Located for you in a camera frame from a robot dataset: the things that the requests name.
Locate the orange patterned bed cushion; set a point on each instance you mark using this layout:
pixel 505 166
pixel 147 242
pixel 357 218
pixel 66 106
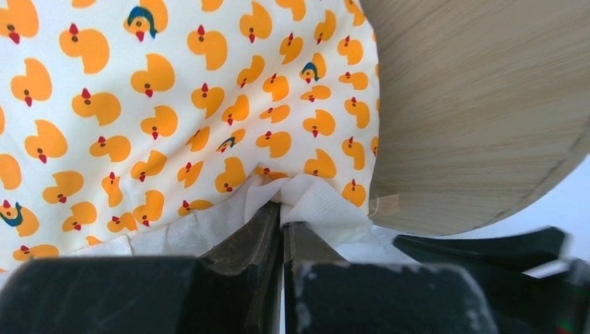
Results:
pixel 161 127

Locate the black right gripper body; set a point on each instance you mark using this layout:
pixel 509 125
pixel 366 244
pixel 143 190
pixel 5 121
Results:
pixel 558 303

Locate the wooden pet bed frame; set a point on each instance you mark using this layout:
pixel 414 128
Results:
pixel 484 108

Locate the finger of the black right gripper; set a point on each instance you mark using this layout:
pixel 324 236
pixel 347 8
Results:
pixel 518 252

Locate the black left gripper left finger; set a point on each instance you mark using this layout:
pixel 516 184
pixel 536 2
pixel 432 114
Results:
pixel 233 288

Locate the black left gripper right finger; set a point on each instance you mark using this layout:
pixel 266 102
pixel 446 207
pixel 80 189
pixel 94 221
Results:
pixel 324 293

